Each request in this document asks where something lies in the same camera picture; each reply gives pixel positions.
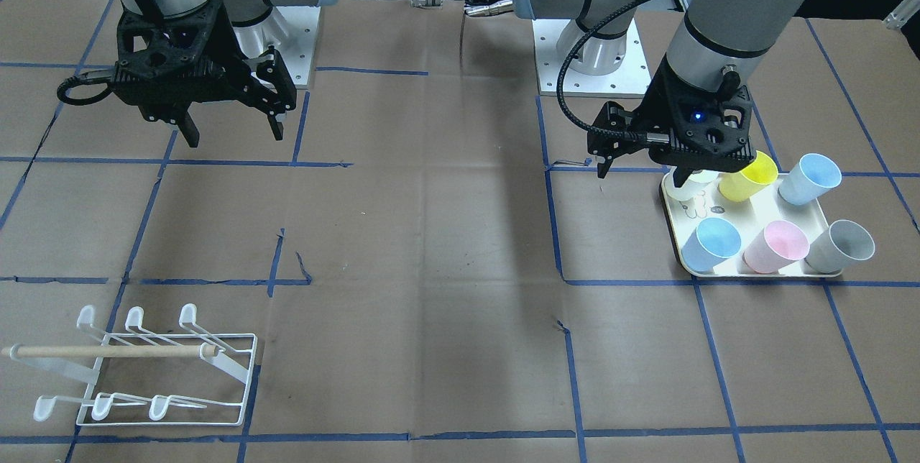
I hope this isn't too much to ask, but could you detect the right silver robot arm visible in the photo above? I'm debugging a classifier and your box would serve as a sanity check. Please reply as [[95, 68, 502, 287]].
[[103, 0, 336, 147]]

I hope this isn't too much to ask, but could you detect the cream rabbit tray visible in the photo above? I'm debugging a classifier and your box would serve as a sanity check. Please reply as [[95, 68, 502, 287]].
[[661, 173, 841, 279]]

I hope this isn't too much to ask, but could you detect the white ikea cup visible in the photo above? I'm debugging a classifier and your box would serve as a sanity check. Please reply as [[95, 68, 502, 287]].
[[663, 168, 720, 201]]

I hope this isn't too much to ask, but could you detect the light blue cup rear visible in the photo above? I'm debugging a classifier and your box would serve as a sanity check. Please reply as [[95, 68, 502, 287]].
[[778, 152, 842, 206]]

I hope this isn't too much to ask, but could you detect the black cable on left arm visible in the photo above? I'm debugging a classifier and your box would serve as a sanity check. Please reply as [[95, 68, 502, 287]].
[[557, 0, 694, 142]]

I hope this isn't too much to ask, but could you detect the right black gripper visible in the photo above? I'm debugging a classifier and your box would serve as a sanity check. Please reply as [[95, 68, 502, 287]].
[[108, 0, 297, 148]]

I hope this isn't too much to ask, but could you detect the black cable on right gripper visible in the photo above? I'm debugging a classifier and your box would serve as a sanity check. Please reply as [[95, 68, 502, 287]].
[[57, 69, 116, 106]]

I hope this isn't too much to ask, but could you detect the grey ikea cup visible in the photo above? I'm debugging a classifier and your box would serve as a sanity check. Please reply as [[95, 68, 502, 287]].
[[805, 219, 876, 274]]

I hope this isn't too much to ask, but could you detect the light blue cup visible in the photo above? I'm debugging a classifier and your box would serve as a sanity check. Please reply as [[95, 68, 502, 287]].
[[681, 217, 742, 272], [778, 152, 842, 206]]

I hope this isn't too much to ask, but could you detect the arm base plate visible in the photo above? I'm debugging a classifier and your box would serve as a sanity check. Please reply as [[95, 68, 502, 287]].
[[533, 19, 651, 98], [264, 6, 321, 90]]

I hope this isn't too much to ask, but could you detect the yellow ikea cup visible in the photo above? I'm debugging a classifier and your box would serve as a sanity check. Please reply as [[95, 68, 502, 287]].
[[717, 150, 779, 202]]

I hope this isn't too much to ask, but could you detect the white wire cup rack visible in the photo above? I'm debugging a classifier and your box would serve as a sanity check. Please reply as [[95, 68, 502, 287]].
[[2, 303, 259, 428]]

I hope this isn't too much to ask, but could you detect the light blue cup front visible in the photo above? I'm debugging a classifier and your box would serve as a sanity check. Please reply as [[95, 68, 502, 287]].
[[681, 217, 742, 272]]

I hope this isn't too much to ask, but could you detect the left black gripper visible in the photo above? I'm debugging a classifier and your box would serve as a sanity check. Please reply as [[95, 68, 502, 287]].
[[587, 60, 755, 188]]

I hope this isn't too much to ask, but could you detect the pink ikea cup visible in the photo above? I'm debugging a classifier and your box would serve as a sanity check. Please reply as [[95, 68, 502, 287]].
[[742, 220, 809, 274]]

